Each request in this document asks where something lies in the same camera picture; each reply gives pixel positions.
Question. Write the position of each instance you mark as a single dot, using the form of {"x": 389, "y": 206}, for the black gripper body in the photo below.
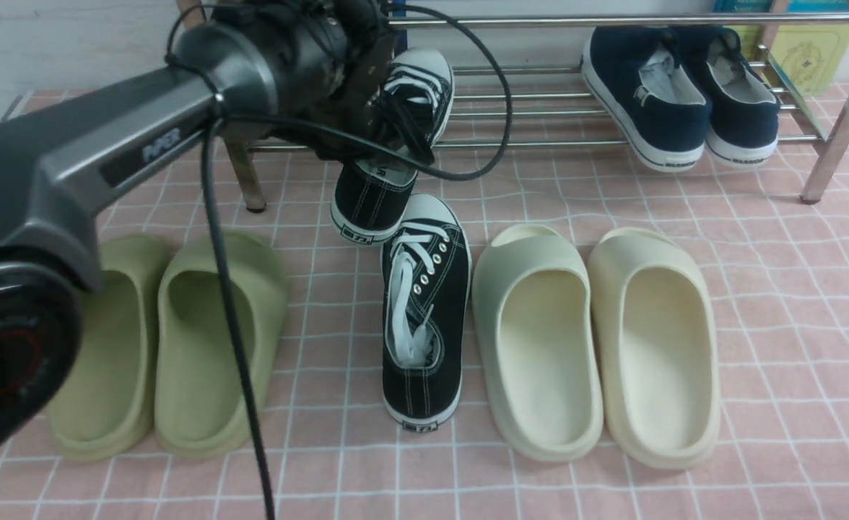
{"x": 355, "y": 35}

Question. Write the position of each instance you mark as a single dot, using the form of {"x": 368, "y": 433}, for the black canvas sneaker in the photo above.
{"x": 411, "y": 111}
{"x": 426, "y": 268}

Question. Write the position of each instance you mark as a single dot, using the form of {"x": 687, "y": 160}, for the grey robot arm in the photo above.
{"x": 248, "y": 70}

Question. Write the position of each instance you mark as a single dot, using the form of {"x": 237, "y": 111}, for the steel shoe rack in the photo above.
{"x": 830, "y": 146}

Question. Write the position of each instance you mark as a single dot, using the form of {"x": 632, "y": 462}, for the navy sneaker, left one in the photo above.
{"x": 638, "y": 76}

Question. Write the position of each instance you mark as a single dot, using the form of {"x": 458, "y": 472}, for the navy sneaker, one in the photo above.
{"x": 638, "y": 76}
{"x": 743, "y": 127}

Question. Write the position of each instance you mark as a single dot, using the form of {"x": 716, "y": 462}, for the cream slipper, left one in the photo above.
{"x": 531, "y": 302}

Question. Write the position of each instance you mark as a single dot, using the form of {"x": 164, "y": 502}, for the cream slipper, one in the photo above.
{"x": 531, "y": 302}
{"x": 656, "y": 348}

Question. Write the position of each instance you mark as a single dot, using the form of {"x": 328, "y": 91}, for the green slipper, right one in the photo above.
{"x": 199, "y": 409}

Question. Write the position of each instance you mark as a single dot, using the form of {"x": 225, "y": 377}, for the green slipper, one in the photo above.
{"x": 199, "y": 409}
{"x": 106, "y": 404}

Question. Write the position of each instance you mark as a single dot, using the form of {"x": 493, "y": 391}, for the cream slipper, right one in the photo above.
{"x": 656, "y": 348}

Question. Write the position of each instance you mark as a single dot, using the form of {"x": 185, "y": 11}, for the navy sneaker, right one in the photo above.
{"x": 743, "y": 127}

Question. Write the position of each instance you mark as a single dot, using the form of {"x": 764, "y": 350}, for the green slipper, left one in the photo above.
{"x": 106, "y": 404}

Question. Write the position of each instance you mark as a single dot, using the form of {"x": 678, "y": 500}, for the yellow green book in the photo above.
{"x": 808, "y": 54}

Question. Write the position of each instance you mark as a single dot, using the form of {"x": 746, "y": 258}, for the pink checked floor cloth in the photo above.
{"x": 778, "y": 274}

